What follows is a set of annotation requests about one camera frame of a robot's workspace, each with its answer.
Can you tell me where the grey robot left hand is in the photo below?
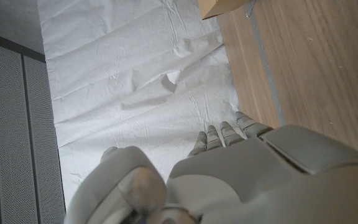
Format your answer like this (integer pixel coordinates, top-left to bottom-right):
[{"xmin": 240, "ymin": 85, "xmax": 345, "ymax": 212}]
[{"xmin": 63, "ymin": 111, "xmax": 358, "ymax": 224}]

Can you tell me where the white cloth curtain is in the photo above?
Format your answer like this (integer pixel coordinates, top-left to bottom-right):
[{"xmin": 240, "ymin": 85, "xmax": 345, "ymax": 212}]
[{"xmin": 36, "ymin": 0, "xmax": 241, "ymax": 209}]

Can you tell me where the brown cardboard packing box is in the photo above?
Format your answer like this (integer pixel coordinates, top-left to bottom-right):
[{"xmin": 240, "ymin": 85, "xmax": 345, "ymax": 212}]
[{"xmin": 197, "ymin": 0, "xmax": 251, "ymax": 20}]

